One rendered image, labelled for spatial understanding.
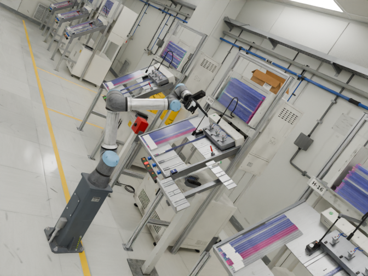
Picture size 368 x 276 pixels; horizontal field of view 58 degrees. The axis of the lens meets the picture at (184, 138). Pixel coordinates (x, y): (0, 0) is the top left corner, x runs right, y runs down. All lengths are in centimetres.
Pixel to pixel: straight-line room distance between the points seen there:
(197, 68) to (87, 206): 229
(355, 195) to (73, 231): 186
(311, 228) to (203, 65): 247
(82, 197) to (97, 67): 497
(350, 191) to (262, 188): 235
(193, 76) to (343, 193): 243
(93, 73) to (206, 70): 350
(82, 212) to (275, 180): 265
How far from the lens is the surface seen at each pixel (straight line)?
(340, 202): 227
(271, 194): 436
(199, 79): 412
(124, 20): 702
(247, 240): 217
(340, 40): 468
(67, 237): 258
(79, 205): 242
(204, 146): 291
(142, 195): 344
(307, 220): 231
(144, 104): 218
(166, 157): 286
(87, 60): 704
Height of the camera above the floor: 164
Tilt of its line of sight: 13 degrees down
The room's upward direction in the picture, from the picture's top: 32 degrees clockwise
